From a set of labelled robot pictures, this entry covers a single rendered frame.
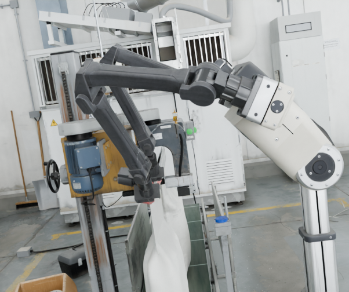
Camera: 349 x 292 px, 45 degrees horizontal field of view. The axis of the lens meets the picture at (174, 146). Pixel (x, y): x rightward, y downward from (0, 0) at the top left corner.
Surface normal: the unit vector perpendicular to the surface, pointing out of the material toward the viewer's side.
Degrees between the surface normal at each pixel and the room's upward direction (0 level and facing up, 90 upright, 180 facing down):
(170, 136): 90
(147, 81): 123
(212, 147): 90
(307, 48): 90
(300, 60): 90
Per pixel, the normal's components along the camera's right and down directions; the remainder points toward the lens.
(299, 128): 0.40, 0.50
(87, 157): 0.40, 0.08
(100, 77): -0.16, 0.70
